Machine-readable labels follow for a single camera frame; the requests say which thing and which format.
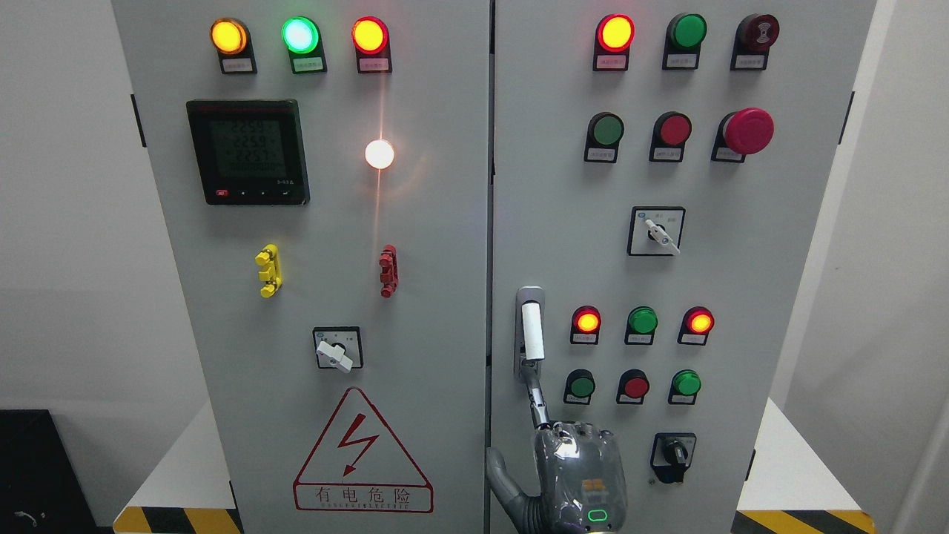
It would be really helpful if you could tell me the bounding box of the silver cabinet door handle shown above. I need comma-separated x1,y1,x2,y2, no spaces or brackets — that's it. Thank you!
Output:
513,286,545,384

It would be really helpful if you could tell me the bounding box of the left grey cabinet door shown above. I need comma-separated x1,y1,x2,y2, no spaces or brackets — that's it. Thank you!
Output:
113,1,491,533

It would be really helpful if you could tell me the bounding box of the grey cabinet door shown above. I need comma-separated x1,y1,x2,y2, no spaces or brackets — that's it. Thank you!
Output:
491,1,876,533
113,1,491,533

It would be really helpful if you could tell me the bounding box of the right grey cabinet door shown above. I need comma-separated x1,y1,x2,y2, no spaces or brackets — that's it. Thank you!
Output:
491,1,876,533

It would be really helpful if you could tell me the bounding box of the red indicator light left door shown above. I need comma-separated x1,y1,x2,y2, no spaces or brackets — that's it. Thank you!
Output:
351,15,392,73

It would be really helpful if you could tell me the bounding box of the red terminal connector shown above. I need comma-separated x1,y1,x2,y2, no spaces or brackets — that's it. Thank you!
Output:
377,244,399,298

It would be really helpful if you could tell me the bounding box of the red lit indicator lower left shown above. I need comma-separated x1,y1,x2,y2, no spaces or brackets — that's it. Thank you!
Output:
570,306,602,345

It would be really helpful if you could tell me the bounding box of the red lit indicator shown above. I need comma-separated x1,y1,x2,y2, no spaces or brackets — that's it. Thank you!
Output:
570,306,602,345
677,306,715,346

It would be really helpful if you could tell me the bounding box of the white lit indicator light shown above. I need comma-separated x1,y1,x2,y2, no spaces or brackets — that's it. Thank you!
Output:
365,139,394,170

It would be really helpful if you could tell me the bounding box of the green push button lower left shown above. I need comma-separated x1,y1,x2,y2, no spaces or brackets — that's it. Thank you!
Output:
563,369,596,405

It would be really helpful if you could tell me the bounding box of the green push button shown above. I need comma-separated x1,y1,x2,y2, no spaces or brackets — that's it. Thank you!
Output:
583,111,624,165
563,369,596,405
667,369,702,406

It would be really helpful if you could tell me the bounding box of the green indicator lower middle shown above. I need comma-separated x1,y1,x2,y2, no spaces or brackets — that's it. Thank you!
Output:
624,306,658,346

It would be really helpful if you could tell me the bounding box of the green push button upper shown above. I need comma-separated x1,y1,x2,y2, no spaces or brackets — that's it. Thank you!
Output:
583,111,624,165

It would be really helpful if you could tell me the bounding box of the red push button lower middle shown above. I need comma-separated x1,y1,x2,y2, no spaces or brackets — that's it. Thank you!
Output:
615,369,650,405

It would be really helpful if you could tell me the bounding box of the red push button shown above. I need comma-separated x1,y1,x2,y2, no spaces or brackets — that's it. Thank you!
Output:
615,369,650,405
649,111,692,162

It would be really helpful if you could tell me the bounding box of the yellow terminal connector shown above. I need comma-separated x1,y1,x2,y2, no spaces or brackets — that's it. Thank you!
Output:
254,243,282,298

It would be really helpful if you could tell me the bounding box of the red lit indicator lower right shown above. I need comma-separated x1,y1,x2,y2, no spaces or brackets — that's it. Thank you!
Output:
677,306,715,346

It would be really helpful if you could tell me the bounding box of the red electric hazard warning sticker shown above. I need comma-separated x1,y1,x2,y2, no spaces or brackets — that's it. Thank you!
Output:
294,386,434,514

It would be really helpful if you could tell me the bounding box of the red push button upper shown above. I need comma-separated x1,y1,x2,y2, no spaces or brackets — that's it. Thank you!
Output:
649,111,692,162

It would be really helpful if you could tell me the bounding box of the green push button lower right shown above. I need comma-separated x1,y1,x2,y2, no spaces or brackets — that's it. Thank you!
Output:
667,369,702,406

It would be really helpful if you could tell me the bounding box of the black digital power meter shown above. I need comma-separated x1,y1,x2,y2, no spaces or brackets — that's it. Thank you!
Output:
186,99,311,205

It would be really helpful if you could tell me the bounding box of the red indicator light right top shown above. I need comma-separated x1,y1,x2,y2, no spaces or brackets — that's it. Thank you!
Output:
592,13,636,71

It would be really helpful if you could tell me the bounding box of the green lit indicator light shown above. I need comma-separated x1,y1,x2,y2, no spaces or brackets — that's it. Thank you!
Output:
281,15,328,74

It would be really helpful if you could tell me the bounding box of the red emergency stop mushroom button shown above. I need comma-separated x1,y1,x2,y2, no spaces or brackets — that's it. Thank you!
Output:
710,106,774,163

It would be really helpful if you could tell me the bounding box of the green indicator light right top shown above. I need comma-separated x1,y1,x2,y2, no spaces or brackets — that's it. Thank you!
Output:
662,13,708,70

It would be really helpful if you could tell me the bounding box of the yellow indicator light top left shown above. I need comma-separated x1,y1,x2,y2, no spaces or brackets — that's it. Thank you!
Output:
210,17,257,75

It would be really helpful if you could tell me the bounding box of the dark red buzzer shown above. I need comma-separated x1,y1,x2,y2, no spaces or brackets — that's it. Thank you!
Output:
731,13,780,71

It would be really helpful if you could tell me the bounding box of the white platform with hazard stripes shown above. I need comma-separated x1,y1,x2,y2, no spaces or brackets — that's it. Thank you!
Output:
106,401,876,533

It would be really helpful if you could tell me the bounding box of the black box lower left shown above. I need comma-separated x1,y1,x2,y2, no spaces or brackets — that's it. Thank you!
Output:
1,409,99,533

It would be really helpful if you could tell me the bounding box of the left door rotary selector switch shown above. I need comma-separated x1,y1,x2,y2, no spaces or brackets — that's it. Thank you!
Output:
312,326,365,373

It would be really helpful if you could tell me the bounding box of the upper right rotary selector switch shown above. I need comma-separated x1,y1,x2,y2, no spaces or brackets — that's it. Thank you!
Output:
627,206,686,257

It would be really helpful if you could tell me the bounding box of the bottom black knob selector switch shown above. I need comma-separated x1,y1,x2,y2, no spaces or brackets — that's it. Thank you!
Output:
650,432,697,484

